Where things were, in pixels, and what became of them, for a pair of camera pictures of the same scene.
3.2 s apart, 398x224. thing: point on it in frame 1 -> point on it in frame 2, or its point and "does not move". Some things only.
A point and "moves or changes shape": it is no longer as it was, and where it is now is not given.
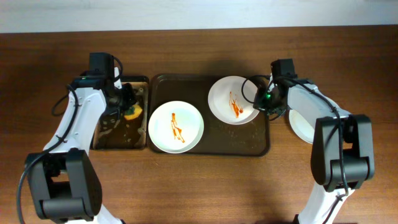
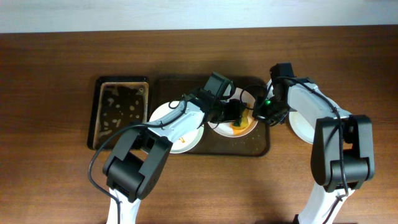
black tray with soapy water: x=113 y=131 does not move
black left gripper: x=125 y=101 -> x=234 y=109
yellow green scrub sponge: x=133 y=112 -> x=243 y=122
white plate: x=231 y=100 moves or changes shape
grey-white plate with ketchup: x=303 y=129 does not move
